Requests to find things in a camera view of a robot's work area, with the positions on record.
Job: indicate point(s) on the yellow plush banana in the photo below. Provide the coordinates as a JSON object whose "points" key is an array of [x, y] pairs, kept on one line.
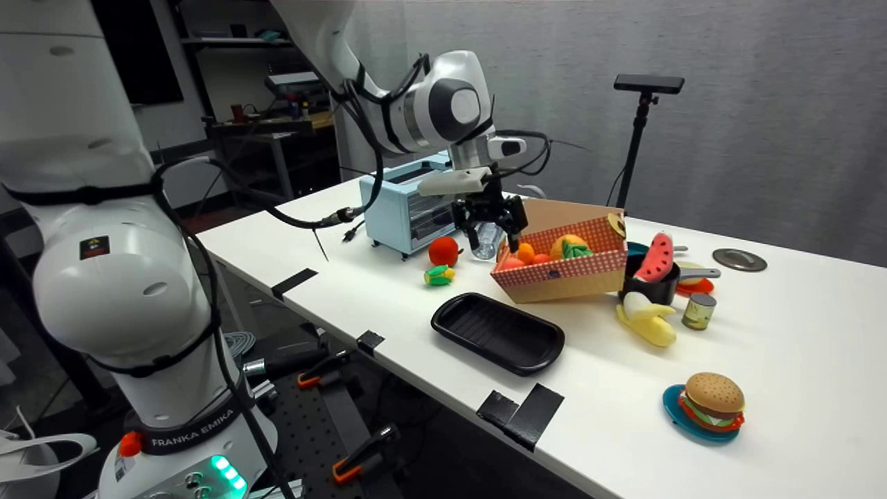
{"points": [[651, 329]]}

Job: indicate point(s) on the orange slice toy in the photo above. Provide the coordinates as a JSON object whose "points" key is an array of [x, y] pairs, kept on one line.
{"points": [[529, 253]]}

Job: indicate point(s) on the black table clamp bracket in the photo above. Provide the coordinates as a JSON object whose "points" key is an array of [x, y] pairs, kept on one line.
{"points": [[536, 417]]}

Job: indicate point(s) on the round metal table grommet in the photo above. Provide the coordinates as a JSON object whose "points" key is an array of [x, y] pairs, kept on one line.
{"points": [[738, 260]]}

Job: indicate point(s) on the orange patterned cardboard box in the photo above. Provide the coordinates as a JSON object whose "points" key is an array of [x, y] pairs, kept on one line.
{"points": [[572, 274]]}

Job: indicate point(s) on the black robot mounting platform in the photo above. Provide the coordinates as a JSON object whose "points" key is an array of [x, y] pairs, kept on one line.
{"points": [[306, 435]]}

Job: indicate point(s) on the short black tape strip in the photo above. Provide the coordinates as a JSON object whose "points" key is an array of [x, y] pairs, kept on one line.
{"points": [[497, 410]]}

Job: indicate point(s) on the red plush tomato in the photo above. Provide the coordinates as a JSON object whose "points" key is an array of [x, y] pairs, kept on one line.
{"points": [[444, 252]]}

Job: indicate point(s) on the watermelon slice toy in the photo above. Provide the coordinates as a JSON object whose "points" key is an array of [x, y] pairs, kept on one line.
{"points": [[654, 257]]}

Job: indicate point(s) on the small blue plate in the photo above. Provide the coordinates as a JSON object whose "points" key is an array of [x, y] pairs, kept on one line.
{"points": [[673, 417]]}

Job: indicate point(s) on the black stereo camera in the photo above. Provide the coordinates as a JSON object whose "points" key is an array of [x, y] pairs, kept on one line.
{"points": [[650, 84]]}

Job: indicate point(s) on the red toy bowl cream inside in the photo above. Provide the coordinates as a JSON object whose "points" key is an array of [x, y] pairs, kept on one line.
{"points": [[694, 288]]}

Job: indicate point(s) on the small toy tin can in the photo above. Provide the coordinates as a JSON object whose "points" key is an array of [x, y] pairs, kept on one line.
{"points": [[698, 313]]}

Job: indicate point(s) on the black oven tray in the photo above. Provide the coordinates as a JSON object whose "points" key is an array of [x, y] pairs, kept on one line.
{"points": [[498, 335]]}

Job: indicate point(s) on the black toy pot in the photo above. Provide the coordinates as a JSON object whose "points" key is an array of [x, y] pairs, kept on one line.
{"points": [[654, 292]]}

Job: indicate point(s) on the black tripod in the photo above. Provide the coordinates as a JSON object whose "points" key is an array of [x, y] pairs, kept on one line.
{"points": [[634, 148]]}

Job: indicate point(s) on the black metal shelf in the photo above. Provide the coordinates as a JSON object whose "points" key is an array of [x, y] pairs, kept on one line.
{"points": [[250, 128]]}

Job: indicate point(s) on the light blue toaster oven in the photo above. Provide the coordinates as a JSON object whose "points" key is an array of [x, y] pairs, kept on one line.
{"points": [[397, 218]]}

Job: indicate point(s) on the green yellow corn toy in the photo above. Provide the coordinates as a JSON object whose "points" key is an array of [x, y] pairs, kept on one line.
{"points": [[437, 275]]}

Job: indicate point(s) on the toy hamburger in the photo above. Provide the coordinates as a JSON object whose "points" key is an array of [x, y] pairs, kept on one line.
{"points": [[712, 400]]}

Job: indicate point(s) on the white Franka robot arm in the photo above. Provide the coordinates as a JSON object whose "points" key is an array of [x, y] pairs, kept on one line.
{"points": [[110, 288]]}

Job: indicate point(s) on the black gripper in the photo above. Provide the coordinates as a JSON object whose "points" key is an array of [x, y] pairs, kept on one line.
{"points": [[487, 209]]}

